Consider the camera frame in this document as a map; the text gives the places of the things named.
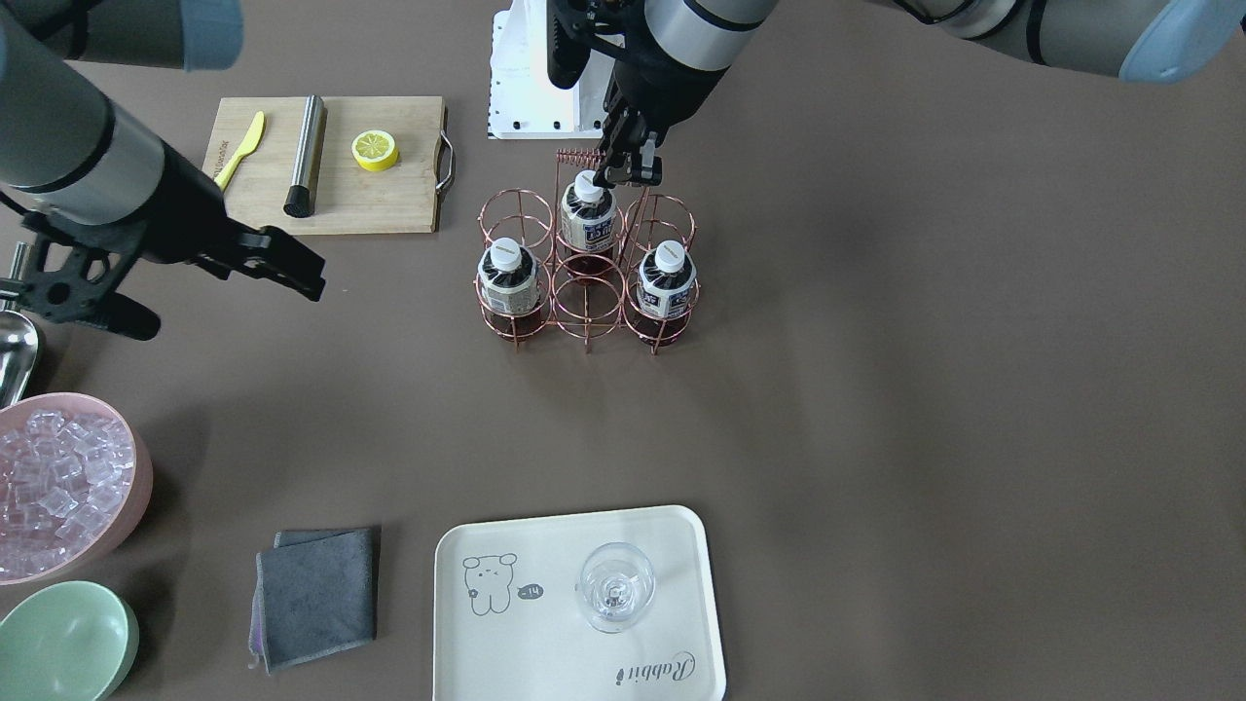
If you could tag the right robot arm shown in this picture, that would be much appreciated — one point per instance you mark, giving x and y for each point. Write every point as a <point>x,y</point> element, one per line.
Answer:
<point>107,191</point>

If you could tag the yellow plastic knife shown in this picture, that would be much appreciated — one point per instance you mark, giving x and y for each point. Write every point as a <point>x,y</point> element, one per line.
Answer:
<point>247,146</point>

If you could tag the pink bowl with ice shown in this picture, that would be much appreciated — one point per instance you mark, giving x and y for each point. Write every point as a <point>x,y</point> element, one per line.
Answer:
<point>76,481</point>

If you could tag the cream rabbit tray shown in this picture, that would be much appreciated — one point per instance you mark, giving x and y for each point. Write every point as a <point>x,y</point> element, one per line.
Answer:
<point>507,622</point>

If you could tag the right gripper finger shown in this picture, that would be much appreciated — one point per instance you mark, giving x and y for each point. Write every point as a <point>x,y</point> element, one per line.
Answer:
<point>271,253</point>
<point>111,312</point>

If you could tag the tea bottle taken out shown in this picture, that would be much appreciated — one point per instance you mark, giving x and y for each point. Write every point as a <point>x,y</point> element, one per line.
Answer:
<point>509,288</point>

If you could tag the steel ice scoop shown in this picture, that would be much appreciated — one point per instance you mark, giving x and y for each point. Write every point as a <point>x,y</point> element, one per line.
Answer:
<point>21,343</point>

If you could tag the tea bottle near pedestal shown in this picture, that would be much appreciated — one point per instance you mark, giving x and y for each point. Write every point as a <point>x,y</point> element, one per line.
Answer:
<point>666,279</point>

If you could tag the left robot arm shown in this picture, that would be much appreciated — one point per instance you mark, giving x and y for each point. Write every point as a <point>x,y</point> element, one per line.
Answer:
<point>1158,42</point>

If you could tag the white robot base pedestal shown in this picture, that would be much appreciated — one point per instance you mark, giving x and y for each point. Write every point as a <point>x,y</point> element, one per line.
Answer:
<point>524,104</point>

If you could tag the clear wine glass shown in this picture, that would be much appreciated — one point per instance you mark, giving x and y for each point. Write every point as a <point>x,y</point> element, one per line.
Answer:
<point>616,586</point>

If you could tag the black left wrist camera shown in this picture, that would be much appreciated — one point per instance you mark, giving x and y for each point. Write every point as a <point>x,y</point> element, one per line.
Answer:
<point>578,28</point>

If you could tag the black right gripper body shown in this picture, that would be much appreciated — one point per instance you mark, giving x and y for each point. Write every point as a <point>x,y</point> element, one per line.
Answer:
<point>191,226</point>

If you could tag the half lemon slice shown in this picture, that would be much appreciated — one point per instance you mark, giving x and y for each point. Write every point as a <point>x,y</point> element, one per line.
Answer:
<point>375,150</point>

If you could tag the grey folded cloth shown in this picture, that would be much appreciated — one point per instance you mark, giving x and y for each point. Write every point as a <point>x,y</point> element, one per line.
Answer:
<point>315,595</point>

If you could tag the bamboo cutting board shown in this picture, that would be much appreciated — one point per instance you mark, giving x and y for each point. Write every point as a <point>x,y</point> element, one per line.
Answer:
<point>348,199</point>

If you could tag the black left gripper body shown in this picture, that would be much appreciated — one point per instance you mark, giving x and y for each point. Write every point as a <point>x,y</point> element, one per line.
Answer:
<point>660,90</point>

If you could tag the steel muddler black tip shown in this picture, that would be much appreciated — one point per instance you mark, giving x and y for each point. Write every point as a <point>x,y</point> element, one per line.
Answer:
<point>300,196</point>

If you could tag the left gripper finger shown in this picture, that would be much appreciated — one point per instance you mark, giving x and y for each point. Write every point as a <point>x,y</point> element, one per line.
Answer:
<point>613,167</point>
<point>644,164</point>

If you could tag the copper wire bottle basket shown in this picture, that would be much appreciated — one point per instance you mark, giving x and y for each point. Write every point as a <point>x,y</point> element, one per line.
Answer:
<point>587,295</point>

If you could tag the tea bottle by handle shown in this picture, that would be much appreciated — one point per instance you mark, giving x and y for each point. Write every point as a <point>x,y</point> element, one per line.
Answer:
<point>587,216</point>

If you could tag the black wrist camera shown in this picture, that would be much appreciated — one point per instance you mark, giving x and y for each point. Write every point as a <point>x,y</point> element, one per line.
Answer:
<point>578,28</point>
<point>70,255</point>

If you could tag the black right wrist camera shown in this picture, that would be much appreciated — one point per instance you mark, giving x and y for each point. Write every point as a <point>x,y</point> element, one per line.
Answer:
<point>70,255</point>

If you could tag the green bowl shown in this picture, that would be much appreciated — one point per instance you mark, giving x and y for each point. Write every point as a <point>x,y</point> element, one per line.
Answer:
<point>75,640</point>

